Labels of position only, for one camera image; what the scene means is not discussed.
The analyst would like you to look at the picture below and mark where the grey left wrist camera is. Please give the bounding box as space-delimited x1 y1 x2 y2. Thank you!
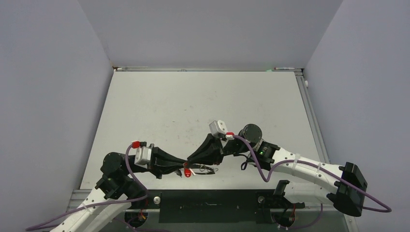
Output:
132 141 154 165

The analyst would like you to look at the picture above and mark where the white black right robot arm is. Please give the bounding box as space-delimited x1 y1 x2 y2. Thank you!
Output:
183 120 367 217

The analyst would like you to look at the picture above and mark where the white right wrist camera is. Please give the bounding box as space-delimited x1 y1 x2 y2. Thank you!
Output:
209 120 228 139

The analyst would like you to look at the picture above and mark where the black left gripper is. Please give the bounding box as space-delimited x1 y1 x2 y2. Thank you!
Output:
126 143 189 178

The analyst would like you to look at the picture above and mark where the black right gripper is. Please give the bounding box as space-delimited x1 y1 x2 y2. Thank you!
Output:
187 133 253 165

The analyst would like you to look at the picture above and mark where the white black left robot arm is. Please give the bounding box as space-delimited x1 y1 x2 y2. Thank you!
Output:
52 141 187 232

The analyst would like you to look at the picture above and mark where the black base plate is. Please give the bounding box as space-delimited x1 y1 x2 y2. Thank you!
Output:
127 189 305 224

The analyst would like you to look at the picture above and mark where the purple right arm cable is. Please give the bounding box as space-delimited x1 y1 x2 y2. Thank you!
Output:
227 132 392 213

